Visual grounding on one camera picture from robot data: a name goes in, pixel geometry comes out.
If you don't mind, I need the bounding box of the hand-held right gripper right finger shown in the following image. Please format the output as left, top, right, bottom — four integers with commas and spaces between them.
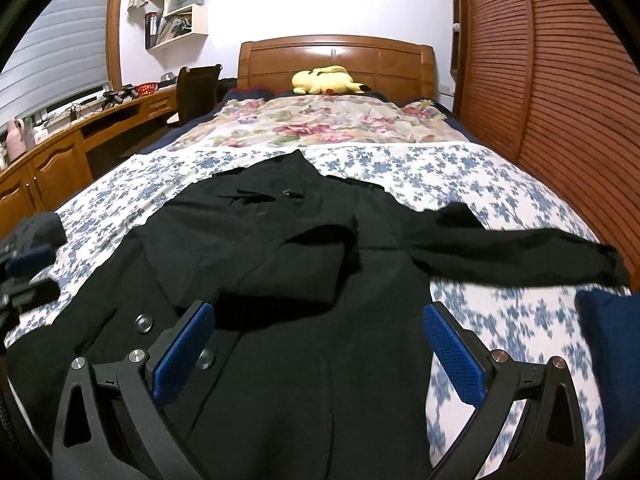
422, 301, 587, 480

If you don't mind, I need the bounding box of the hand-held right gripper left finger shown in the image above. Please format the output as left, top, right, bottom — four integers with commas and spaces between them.
52, 300, 217, 480

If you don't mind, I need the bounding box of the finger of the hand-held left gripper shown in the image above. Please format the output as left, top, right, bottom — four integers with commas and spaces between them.
7, 246, 55, 277

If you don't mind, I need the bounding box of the black coat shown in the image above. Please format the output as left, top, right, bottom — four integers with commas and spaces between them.
5, 149, 632, 480

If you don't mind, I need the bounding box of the blue floral bed sheet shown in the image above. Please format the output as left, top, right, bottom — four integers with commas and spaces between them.
5, 140, 621, 480

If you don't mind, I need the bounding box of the wooden desk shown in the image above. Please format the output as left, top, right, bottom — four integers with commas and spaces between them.
0, 85, 181, 241

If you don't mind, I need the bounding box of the pink bottle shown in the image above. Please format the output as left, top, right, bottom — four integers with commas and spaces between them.
5, 117, 27, 159

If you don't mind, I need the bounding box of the navy pillow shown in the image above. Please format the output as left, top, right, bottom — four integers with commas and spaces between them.
575, 287, 640, 461

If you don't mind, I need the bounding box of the black device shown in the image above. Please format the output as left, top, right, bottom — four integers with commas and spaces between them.
102, 85, 142, 107

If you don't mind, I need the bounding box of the grey window blind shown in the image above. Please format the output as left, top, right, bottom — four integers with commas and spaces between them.
0, 0, 117, 126

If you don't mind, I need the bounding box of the dark brown chair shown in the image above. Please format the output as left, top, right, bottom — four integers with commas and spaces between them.
167, 64, 224, 126

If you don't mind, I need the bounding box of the wooden louvred wardrobe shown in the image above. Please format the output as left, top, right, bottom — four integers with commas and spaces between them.
450, 0, 640, 291

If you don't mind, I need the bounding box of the pink rose floral blanket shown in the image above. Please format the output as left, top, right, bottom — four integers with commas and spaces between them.
162, 95, 473, 153

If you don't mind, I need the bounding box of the row of books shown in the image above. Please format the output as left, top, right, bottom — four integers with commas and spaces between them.
145, 11, 193, 49

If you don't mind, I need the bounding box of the yellow plush toy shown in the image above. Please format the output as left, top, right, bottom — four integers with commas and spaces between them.
291, 65, 373, 96

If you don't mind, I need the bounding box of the wooden bed headboard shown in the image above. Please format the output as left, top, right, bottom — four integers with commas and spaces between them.
236, 35, 438, 102

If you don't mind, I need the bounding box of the wooden window frame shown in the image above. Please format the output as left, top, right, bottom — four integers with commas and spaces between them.
106, 0, 130, 88

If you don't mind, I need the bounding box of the white wall shelf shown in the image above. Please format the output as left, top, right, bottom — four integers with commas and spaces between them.
145, 0, 212, 51

